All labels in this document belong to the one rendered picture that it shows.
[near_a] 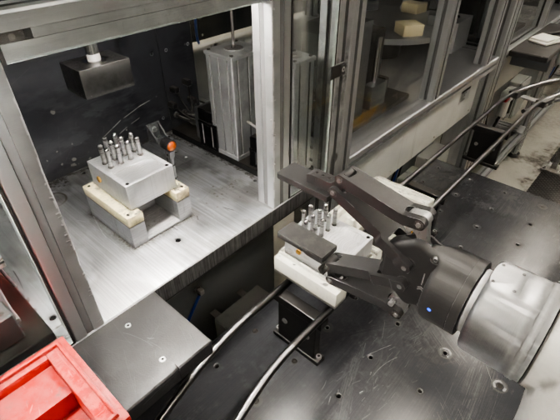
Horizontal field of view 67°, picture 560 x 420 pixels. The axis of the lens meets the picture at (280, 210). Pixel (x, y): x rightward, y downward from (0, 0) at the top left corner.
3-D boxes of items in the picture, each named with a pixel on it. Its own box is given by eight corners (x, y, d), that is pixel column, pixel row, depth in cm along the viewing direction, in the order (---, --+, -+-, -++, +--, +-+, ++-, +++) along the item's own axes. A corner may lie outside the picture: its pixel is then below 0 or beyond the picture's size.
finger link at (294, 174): (327, 202, 44) (327, 197, 43) (276, 177, 48) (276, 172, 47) (343, 190, 46) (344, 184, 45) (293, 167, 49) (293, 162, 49)
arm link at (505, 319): (578, 267, 36) (506, 237, 39) (546, 337, 30) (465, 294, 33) (538, 334, 41) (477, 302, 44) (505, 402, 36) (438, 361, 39)
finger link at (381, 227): (403, 277, 41) (412, 270, 40) (322, 195, 43) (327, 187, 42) (422, 255, 43) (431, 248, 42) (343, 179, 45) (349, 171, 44)
